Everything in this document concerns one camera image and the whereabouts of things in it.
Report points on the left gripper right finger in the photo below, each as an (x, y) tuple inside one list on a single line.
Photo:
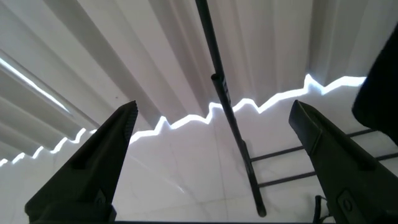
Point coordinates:
[(351, 174)]

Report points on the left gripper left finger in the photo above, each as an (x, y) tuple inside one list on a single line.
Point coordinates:
[(90, 174)]

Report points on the black garment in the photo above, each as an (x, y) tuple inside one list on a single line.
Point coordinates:
[(382, 93)]

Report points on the black clothes rack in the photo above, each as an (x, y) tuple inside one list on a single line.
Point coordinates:
[(221, 87)]

